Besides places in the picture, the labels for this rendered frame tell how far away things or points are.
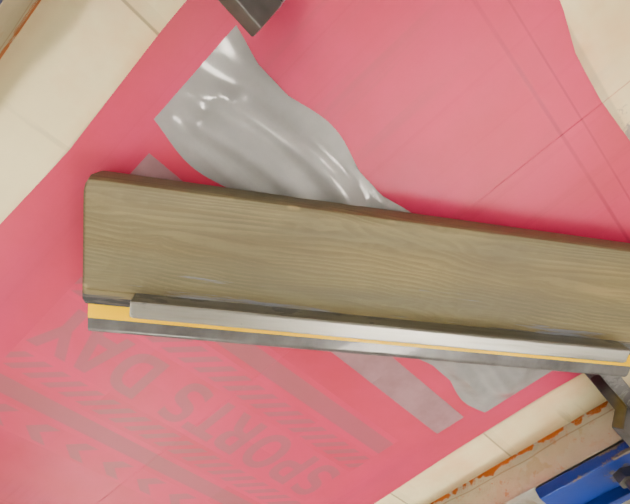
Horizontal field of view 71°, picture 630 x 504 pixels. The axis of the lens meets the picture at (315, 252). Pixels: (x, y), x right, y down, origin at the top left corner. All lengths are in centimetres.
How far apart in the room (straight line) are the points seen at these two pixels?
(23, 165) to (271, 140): 15
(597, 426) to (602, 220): 20
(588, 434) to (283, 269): 33
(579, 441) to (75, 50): 49
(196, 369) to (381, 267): 17
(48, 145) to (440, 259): 24
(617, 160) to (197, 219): 27
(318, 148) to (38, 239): 19
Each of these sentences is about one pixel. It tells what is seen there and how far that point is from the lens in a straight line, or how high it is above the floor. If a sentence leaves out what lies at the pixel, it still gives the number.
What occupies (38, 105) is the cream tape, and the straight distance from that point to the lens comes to 30.
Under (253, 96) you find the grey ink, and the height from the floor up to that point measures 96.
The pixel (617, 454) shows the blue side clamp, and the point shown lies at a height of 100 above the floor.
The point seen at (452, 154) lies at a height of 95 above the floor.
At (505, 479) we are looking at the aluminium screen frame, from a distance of 51.
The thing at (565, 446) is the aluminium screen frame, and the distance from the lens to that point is 50.
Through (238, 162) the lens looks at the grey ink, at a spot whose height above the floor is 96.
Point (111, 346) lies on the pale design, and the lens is 37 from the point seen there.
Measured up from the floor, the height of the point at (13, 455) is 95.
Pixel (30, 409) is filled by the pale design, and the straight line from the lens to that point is 44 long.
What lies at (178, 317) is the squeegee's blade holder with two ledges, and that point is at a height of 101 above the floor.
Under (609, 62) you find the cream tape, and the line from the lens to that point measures 33.
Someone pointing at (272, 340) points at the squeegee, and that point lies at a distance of 30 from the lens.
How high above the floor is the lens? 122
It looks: 61 degrees down
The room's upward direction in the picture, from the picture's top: 171 degrees clockwise
